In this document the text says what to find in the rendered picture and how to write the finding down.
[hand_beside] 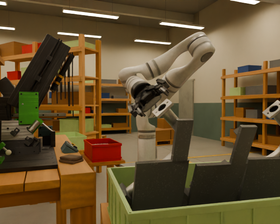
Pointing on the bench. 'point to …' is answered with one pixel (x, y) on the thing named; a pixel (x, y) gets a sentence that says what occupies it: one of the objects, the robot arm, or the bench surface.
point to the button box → (66, 147)
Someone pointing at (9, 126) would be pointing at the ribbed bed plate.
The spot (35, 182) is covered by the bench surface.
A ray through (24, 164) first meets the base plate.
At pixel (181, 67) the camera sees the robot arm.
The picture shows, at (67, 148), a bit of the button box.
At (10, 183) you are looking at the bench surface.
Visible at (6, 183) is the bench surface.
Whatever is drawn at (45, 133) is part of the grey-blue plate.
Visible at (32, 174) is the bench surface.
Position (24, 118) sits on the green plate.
